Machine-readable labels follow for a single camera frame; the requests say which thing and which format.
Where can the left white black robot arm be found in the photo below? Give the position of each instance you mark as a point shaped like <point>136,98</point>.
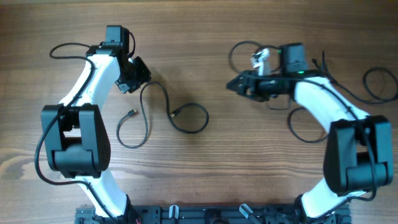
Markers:
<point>74,135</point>

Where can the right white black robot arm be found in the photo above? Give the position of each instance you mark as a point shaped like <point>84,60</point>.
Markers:
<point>358,158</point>

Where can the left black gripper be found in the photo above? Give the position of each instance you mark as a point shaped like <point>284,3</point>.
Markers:
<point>144,76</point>

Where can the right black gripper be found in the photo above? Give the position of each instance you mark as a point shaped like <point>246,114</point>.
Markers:
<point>254,86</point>

